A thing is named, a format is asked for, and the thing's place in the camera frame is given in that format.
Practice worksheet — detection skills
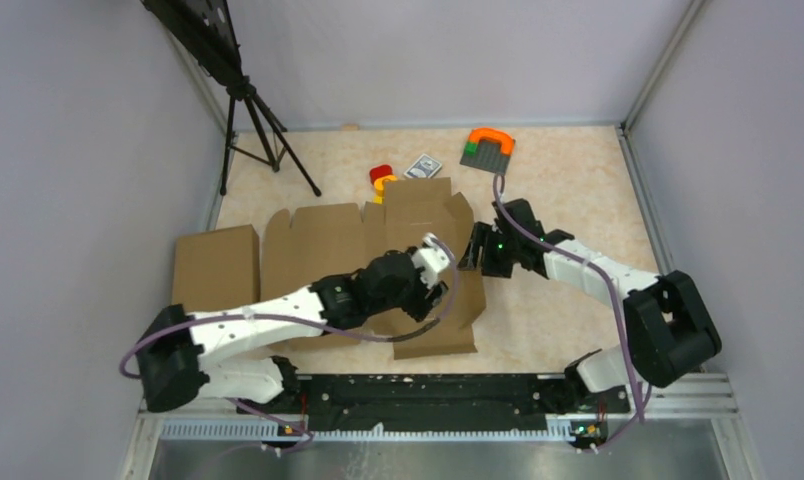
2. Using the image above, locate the red oval plastic block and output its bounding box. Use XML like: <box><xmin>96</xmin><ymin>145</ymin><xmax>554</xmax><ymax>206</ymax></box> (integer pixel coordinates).
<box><xmin>369</xmin><ymin>164</ymin><xmax>394</xmax><ymax>184</ymax></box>

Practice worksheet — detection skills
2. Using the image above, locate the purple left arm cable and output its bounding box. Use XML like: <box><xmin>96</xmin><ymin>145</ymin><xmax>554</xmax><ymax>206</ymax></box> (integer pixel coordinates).
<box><xmin>118</xmin><ymin>233</ymin><xmax>460</xmax><ymax>457</ymax></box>

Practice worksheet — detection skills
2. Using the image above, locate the small folded cardboard box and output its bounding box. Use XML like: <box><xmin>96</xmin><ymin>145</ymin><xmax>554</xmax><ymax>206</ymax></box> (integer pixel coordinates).
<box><xmin>171</xmin><ymin>225</ymin><xmax>260</xmax><ymax>312</ymax></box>

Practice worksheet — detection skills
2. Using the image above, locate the black tripod stand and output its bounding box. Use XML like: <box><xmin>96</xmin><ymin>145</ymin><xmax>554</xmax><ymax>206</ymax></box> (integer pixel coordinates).
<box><xmin>142</xmin><ymin>0</ymin><xmax>322</xmax><ymax>197</ymax></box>

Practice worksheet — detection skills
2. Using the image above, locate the grey lego base plate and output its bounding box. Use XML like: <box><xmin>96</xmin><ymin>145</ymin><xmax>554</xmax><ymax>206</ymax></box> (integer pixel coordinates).
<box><xmin>460</xmin><ymin>141</ymin><xmax>511</xmax><ymax>175</ymax></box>

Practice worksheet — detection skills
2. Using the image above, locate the large cardboard box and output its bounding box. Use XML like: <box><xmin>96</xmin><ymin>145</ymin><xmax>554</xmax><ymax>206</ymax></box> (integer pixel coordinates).
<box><xmin>260</xmin><ymin>178</ymin><xmax>486</xmax><ymax>360</ymax></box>

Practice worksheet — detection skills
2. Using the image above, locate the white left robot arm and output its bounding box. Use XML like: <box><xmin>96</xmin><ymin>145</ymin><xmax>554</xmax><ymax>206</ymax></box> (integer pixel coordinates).
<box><xmin>119</xmin><ymin>233</ymin><xmax>459</xmax><ymax>414</ymax></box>

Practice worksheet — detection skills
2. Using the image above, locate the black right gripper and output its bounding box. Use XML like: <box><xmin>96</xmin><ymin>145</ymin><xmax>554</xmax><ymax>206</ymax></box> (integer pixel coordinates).
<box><xmin>458</xmin><ymin>222</ymin><xmax>520</xmax><ymax>279</ymax></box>

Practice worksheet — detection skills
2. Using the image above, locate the aluminium front rail frame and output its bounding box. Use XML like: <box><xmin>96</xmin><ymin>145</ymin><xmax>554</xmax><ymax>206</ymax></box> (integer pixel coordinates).
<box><xmin>122</xmin><ymin>372</ymin><xmax>763</xmax><ymax>479</ymax></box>

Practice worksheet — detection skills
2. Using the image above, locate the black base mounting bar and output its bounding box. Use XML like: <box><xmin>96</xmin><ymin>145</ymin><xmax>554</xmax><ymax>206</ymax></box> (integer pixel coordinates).
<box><xmin>237</xmin><ymin>373</ymin><xmax>631</xmax><ymax>433</ymax></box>

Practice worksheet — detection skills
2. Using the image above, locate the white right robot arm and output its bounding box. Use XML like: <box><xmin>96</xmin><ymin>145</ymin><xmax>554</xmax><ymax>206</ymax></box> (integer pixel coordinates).
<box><xmin>459</xmin><ymin>199</ymin><xmax>722</xmax><ymax>412</ymax></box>

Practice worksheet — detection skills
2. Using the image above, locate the yellow oval toy block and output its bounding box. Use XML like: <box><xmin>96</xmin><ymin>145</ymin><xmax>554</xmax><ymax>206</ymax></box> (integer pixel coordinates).
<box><xmin>373</xmin><ymin>175</ymin><xmax>398</xmax><ymax>197</ymax></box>

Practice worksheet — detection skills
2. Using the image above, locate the blue playing card box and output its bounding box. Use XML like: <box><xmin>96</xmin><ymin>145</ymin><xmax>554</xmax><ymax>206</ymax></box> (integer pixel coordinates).
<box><xmin>403</xmin><ymin>154</ymin><xmax>443</xmax><ymax>179</ymax></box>

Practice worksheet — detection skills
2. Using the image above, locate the orange arch toy block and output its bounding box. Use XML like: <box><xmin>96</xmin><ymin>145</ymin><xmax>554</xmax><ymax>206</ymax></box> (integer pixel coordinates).
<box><xmin>466</xmin><ymin>127</ymin><xmax>515</xmax><ymax>155</ymax></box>

